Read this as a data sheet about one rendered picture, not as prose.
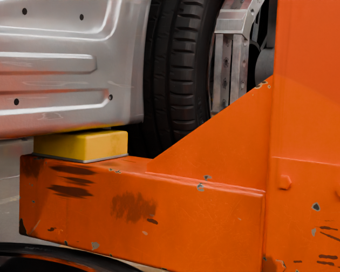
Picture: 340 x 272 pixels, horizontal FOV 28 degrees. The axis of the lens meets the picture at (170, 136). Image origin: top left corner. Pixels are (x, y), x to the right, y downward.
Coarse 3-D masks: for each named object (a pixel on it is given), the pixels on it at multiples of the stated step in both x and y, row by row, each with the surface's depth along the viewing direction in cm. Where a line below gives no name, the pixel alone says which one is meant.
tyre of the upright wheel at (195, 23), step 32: (160, 0) 146; (192, 0) 141; (160, 32) 143; (192, 32) 140; (160, 64) 143; (192, 64) 140; (160, 96) 144; (192, 96) 141; (128, 128) 152; (160, 128) 147; (192, 128) 143
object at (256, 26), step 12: (264, 0) 180; (264, 12) 184; (252, 24) 167; (264, 24) 177; (252, 36) 167; (264, 36) 173; (252, 48) 171; (264, 48) 190; (252, 60) 174; (252, 72) 175; (252, 84) 174
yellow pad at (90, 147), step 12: (72, 132) 129; (84, 132) 129; (96, 132) 130; (108, 132) 131; (120, 132) 133; (36, 144) 130; (48, 144) 129; (60, 144) 127; (72, 144) 125; (84, 144) 124; (96, 144) 126; (108, 144) 129; (120, 144) 133; (48, 156) 128; (60, 156) 127; (72, 156) 126; (84, 156) 124; (96, 156) 127; (108, 156) 130; (120, 156) 133
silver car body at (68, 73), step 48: (0, 0) 106; (48, 0) 114; (96, 0) 125; (144, 0) 134; (0, 48) 103; (48, 48) 112; (96, 48) 123; (0, 96) 105; (48, 96) 114; (96, 96) 125
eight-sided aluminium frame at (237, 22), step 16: (240, 0) 146; (256, 0) 143; (224, 16) 141; (240, 16) 139; (224, 32) 141; (240, 32) 139; (224, 48) 142; (240, 48) 139; (224, 64) 143; (240, 64) 140; (224, 80) 143; (240, 80) 140; (224, 96) 144; (240, 96) 141
